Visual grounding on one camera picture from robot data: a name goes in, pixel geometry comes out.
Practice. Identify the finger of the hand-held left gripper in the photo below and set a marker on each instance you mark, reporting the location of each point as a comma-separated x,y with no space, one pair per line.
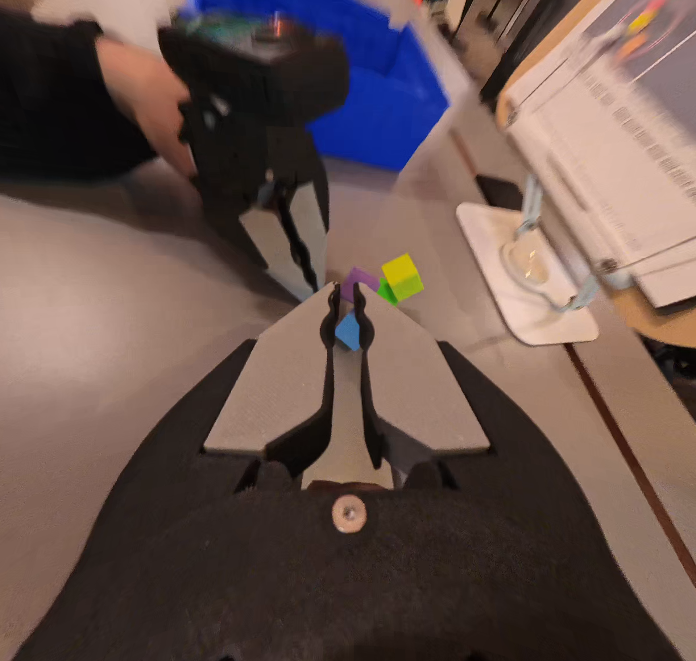
312,220
274,242

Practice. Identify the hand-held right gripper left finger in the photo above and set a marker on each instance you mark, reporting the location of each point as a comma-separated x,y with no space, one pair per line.
272,394

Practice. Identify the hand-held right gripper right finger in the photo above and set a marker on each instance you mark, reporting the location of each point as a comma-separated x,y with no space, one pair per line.
424,394

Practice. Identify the purple foam cube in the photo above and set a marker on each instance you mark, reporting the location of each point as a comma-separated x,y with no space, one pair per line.
359,280

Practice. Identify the light blue foam cube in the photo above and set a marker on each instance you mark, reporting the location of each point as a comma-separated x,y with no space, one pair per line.
349,330

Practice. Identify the green foam cube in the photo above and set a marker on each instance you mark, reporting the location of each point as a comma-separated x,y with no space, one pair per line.
386,291

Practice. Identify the yellow foam cube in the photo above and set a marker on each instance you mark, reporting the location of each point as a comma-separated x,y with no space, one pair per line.
403,275

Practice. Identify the person's left hand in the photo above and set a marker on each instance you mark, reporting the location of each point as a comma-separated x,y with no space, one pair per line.
141,90

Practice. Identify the blue plastic bin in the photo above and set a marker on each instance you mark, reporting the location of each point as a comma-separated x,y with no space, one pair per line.
391,101

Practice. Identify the white document stand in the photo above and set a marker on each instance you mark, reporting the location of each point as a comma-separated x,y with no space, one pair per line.
544,313

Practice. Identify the printed instruction sheet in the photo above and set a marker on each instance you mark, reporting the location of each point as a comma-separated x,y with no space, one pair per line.
625,155

